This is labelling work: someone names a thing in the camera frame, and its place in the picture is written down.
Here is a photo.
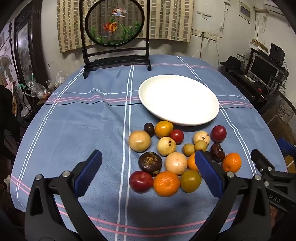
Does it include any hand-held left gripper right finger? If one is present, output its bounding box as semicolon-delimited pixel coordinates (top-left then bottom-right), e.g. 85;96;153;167
190;149;273;241

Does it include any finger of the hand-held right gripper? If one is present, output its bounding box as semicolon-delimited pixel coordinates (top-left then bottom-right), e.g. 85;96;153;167
277;138;296;160
251;149;281;179

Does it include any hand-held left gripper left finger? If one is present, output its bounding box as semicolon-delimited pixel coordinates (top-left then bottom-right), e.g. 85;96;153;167
24;149;107;241

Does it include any orange mandarin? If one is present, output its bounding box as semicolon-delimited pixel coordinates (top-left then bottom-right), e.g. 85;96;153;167
222;153;242;174
187;153;200;172
153;171;181;197

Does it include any green-yellow citrus fruit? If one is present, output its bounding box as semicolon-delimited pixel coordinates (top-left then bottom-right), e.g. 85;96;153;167
180;170;202;193

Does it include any pale peach round fruit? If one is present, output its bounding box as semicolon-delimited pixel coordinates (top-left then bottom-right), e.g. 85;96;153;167
165;152;188;176

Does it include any red plum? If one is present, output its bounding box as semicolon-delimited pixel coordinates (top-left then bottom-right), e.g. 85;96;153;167
129;171;154;194
211;125;227;143

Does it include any red cherry tomato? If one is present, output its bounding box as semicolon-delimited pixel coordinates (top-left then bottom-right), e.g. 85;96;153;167
169;129;184;144

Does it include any tan round fruit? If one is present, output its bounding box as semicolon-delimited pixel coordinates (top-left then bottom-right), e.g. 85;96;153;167
129;130;152;153

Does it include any dark mangosteen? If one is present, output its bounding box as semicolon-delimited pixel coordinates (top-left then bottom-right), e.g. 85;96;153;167
138;152;163;177

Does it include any yellow-orange tomato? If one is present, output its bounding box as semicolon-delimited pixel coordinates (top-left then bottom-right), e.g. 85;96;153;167
154;121;174;138

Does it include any white round plate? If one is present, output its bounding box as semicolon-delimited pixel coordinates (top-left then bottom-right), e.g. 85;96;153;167
138;75;220;126

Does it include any dark brown wrinkled fruit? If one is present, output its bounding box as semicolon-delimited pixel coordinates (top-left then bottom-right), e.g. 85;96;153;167
210;143;226;162

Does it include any small green-yellow fruit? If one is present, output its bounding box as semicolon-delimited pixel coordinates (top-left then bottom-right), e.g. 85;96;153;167
194;140;208;152
182;143;196;156

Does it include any tan spotted fruit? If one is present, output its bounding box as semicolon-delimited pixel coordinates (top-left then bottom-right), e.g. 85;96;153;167
193;131;211;145

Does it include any cardboard box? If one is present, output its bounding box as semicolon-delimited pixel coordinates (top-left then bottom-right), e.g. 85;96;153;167
276;97;296;123

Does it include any blue striped tablecloth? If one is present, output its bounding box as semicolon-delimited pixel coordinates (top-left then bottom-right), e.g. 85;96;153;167
10;54;288;241

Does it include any yellow spotted fruit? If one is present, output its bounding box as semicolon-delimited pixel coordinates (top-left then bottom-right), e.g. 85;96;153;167
157;137;177;156

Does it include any black computer desk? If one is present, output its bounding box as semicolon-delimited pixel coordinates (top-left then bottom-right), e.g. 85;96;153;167
223;67;289;112

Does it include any computer monitor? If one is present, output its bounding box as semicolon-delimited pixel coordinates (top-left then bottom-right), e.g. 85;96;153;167
247;54;280;85

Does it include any black speaker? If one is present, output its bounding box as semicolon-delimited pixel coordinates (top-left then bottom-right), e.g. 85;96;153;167
269;43;285;62

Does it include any black garment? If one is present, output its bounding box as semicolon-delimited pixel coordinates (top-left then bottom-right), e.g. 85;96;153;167
0;85;21;160

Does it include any clear plastic bag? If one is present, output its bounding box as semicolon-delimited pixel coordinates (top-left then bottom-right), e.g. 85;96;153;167
24;80;50;98

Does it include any black hat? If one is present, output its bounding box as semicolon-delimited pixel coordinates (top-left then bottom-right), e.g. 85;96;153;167
220;56;243;70

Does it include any white air conditioner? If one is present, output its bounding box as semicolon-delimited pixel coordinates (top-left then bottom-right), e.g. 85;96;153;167
264;0;286;15

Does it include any dark wood framed picture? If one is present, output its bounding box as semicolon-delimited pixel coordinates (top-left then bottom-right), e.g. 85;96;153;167
13;1;49;86

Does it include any round goldfish screen on stand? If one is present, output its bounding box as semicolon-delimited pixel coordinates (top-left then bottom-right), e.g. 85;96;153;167
79;0;152;79

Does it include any checked beige curtain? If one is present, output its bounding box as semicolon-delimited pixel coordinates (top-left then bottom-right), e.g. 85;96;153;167
57;0;192;53

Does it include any white power cable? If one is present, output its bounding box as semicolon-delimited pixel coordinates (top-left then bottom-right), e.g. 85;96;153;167
191;35;212;58

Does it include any white wall fuse box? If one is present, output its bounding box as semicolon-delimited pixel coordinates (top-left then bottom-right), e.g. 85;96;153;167
239;1;252;24

